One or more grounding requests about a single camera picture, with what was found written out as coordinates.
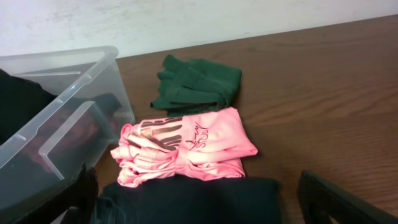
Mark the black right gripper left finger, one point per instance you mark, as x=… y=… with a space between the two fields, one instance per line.
x=75 y=202

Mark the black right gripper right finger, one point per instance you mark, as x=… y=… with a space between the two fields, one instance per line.
x=321 y=202

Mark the black garment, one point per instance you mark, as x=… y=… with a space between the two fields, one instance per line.
x=21 y=100

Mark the green garment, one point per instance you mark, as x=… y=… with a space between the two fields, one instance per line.
x=195 y=86

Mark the dark teal folded garment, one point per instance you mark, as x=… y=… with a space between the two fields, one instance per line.
x=181 y=199

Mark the clear plastic storage bin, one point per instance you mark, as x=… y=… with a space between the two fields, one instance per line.
x=73 y=131

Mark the pink printed folded shirt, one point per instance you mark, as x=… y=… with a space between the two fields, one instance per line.
x=205 y=146

